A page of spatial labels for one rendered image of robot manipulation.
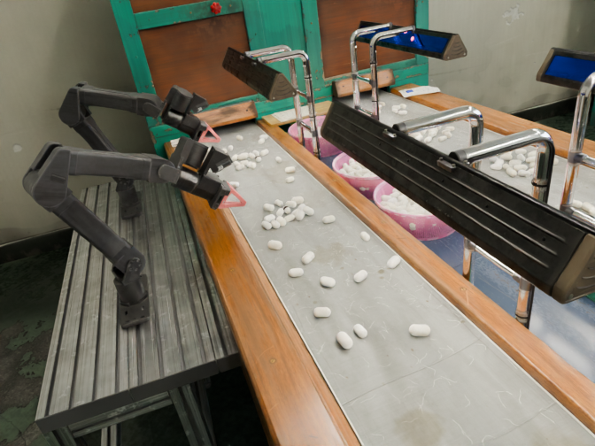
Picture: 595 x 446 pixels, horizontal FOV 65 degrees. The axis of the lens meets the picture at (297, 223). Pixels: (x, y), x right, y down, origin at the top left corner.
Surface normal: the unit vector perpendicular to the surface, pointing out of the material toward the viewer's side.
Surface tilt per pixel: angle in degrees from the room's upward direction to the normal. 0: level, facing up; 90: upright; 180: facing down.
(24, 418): 0
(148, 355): 0
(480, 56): 90
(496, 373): 0
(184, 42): 90
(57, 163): 90
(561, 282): 58
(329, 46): 90
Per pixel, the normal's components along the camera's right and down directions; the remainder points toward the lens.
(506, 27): 0.32, 0.44
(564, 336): -0.14, -0.86
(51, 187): 0.65, 0.30
